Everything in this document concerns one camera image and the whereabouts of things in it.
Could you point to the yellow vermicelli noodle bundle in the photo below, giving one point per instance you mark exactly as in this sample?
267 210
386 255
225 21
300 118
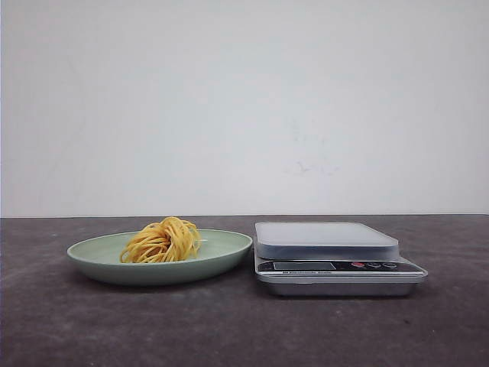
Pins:
172 239

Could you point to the silver digital kitchen scale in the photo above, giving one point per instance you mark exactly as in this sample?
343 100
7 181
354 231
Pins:
337 259

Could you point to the light green round plate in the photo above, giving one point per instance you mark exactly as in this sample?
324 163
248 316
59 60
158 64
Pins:
98 259

